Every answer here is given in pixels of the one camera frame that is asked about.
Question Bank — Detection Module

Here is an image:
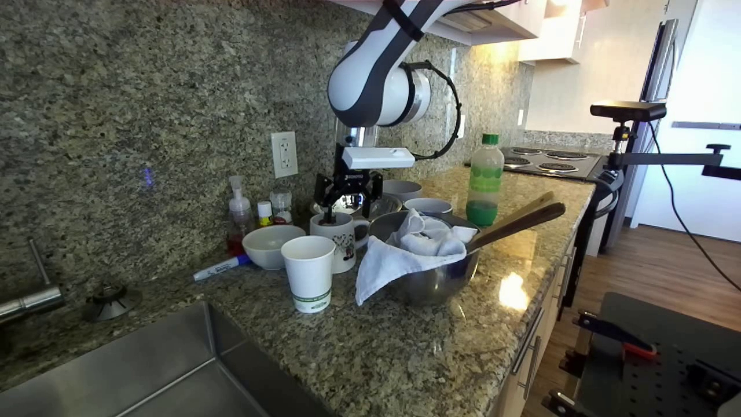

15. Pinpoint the shiny metal bowl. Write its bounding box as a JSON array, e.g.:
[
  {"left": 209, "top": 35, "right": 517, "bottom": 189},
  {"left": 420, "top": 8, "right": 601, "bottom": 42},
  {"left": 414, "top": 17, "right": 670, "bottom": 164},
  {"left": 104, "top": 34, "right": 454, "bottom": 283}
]
[{"left": 312, "top": 192, "right": 403, "bottom": 222}]

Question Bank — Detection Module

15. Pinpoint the white wall socket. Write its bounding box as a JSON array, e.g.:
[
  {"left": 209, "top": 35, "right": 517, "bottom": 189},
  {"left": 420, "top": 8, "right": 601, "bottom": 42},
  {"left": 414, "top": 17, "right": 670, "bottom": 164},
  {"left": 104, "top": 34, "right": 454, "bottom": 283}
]
[{"left": 270, "top": 131, "right": 299, "bottom": 179}]

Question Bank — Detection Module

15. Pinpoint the grey bowl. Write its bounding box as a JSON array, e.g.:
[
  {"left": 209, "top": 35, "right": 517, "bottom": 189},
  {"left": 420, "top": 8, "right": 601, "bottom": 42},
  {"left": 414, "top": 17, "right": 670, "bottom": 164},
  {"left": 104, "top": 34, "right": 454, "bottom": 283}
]
[
  {"left": 403, "top": 197, "right": 454, "bottom": 217},
  {"left": 381, "top": 179, "right": 424, "bottom": 204}
]

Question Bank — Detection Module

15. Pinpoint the large metal bowl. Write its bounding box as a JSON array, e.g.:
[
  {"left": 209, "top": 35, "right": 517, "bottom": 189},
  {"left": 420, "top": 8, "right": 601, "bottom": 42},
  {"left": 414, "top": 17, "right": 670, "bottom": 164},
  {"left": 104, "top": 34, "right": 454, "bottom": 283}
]
[{"left": 367, "top": 210, "right": 482, "bottom": 307}]

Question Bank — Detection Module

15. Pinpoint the steel sink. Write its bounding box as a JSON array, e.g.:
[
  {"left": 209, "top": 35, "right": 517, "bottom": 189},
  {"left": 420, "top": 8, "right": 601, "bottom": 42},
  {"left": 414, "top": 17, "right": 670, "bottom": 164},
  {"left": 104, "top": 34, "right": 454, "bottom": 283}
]
[{"left": 0, "top": 301, "right": 332, "bottom": 417}]

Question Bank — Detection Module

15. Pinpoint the camera on mount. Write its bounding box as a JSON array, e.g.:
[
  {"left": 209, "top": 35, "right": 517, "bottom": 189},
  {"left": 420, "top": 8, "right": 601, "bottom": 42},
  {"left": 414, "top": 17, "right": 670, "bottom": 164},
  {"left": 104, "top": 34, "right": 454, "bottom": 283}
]
[{"left": 589, "top": 100, "right": 741, "bottom": 181}]

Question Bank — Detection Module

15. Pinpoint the white paper cup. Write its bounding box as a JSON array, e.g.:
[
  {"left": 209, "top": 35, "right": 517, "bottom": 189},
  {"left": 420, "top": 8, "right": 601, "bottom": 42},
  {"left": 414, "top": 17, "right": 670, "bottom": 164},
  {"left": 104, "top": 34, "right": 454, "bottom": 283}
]
[{"left": 281, "top": 235, "right": 337, "bottom": 314}]

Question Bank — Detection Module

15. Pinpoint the dark wooden spoon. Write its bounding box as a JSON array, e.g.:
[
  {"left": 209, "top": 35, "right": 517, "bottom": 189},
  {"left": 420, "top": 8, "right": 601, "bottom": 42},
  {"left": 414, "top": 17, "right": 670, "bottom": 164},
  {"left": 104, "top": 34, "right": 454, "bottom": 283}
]
[{"left": 465, "top": 201, "right": 567, "bottom": 255}]

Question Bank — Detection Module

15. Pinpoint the black sink stopper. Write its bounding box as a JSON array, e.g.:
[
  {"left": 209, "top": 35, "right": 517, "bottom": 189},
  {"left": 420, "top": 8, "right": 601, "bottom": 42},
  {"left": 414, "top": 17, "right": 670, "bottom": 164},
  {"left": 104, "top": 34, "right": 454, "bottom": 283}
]
[{"left": 82, "top": 282, "right": 143, "bottom": 323}]

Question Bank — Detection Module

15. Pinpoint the black cable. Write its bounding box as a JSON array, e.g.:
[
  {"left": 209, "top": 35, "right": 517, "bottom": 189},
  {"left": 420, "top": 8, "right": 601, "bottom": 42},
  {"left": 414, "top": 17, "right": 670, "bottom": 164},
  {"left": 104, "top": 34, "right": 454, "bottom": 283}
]
[{"left": 647, "top": 120, "right": 741, "bottom": 294}]

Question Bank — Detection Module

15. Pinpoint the steel tap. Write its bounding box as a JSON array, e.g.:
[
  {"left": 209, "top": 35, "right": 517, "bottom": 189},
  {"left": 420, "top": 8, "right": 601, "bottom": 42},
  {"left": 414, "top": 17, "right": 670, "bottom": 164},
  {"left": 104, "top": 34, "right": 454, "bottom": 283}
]
[{"left": 0, "top": 239, "right": 65, "bottom": 326}]

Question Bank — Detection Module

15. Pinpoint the glass shaker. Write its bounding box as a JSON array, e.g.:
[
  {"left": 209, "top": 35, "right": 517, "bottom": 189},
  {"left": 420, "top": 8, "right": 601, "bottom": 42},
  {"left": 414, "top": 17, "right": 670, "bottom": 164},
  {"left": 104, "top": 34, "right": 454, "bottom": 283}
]
[{"left": 270, "top": 188, "right": 294, "bottom": 226}]

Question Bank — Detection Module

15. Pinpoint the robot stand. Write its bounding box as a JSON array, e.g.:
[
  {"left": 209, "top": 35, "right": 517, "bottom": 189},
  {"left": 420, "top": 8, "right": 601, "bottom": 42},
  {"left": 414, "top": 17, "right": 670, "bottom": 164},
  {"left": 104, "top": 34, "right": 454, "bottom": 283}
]
[{"left": 541, "top": 291, "right": 741, "bottom": 417}]

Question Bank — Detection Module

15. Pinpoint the clear soap pump bottle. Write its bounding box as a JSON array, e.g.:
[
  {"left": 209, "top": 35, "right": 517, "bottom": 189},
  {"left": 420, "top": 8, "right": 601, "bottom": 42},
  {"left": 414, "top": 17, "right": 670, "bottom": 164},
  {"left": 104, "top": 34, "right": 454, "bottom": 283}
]
[{"left": 226, "top": 175, "right": 256, "bottom": 257}]

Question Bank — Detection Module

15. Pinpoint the white cloth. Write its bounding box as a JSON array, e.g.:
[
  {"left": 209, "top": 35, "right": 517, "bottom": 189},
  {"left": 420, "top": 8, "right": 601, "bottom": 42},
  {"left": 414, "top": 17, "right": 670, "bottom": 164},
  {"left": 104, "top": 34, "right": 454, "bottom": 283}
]
[{"left": 354, "top": 208, "right": 479, "bottom": 307}]

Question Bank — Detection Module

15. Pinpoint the white mug with print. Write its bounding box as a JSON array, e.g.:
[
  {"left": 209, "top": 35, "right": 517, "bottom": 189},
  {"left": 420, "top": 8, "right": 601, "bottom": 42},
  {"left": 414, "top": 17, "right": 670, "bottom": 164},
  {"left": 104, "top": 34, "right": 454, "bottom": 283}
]
[{"left": 309, "top": 211, "right": 372, "bottom": 275}]

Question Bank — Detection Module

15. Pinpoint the plastic bottle with green cap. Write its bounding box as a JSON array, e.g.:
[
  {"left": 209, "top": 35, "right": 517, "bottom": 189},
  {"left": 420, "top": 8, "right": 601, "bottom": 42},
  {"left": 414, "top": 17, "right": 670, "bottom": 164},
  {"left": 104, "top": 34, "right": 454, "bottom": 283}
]
[{"left": 465, "top": 133, "right": 505, "bottom": 228}]

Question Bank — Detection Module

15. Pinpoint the stove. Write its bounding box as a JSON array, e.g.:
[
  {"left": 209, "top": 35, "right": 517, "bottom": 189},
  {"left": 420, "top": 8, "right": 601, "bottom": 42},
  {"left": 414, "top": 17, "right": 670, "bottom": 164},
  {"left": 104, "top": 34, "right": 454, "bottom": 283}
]
[{"left": 500, "top": 145, "right": 627, "bottom": 320}]

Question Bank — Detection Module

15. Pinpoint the black clamp with orange handle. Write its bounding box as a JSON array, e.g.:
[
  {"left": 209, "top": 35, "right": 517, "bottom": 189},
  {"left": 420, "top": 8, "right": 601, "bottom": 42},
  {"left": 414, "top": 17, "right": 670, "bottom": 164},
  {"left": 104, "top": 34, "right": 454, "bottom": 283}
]
[{"left": 572, "top": 310, "right": 659, "bottom": 363}]

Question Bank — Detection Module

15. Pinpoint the wall cabinet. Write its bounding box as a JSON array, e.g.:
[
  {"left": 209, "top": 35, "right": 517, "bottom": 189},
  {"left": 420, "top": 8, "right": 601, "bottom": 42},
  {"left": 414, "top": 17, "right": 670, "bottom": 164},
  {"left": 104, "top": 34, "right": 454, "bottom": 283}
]
[{"left": 329, "top": 0, "right": 610, "bottom": 65}]

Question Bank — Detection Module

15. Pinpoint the white bowl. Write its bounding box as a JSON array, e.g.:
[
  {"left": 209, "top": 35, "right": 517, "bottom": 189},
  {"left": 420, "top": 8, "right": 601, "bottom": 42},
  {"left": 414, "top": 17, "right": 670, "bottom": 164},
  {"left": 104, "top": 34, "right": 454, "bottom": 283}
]
[{"left": 241, "top": 224, "right": 307, "bottom": 272}]

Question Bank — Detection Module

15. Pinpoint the drawer handle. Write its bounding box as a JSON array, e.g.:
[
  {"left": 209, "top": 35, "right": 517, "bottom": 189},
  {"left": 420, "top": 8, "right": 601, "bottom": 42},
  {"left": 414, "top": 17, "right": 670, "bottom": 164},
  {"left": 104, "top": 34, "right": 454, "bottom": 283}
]
[
  {"left": 522, "top": 335, "right": 543, "bottom": 401},
  {"left": 511, "top": 306, "right": 546, "bottom": 376},
  {"left": 555, "top": 246, "right": 575, "bottom": 303}
]

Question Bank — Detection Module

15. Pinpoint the light wooden spoon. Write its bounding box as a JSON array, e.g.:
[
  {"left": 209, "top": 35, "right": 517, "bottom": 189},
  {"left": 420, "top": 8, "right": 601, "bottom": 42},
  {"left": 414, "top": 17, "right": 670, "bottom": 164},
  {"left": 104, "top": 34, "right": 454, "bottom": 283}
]
[{"left": 491, "top": 191, "right": 555, "bottom": 231}]

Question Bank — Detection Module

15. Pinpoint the white marker with blue cap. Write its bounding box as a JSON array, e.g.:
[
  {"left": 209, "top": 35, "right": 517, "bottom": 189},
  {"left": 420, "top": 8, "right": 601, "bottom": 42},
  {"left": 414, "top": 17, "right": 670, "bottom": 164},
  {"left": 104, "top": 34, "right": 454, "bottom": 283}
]
[{"left": 192, "top": 253, "right": 254, "bottom": 283}]

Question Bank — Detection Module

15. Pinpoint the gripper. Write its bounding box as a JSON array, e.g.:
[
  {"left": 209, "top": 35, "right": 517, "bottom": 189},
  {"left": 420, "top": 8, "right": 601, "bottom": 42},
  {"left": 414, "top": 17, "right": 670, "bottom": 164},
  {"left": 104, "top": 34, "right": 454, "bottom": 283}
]
[{"left": 314, "top": 144, "right": 384, "bottom": 225}]

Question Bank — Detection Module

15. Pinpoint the white refrigerator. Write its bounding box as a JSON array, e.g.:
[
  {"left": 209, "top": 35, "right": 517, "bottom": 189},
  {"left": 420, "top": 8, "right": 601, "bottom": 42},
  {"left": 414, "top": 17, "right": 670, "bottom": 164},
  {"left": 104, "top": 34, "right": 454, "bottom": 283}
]
[{"left": 622, "top": 0, "right": 741, "bottom": 244}]

